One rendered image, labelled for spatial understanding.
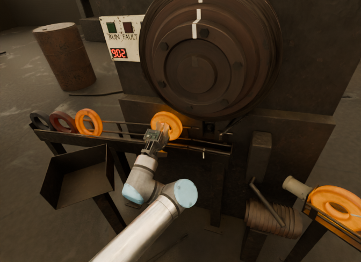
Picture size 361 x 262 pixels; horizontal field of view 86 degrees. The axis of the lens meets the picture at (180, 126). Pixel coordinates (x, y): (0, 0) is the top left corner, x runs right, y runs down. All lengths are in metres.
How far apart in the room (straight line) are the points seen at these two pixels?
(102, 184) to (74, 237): 0.73
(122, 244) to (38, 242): 1.26
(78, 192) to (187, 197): 0.58
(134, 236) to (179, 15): 0.61
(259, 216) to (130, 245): 0.57
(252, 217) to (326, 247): 0.74
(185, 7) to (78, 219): 1.55
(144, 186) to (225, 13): 0.61
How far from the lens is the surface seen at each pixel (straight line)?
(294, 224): 1.00
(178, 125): 0.89
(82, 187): 1.08
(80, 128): 1.33
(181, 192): 0.65
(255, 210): 0.97
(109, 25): 0.95
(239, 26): 0.59
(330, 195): 0.83
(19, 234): 1.95
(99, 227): 1.65
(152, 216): 0.63
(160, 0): 0.68
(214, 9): 0.59
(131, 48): 0.93
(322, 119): 0.92
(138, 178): 0.76
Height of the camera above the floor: 1.36
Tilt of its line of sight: 39 degrees down
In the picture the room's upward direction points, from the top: 6 degrees counter-clockwise
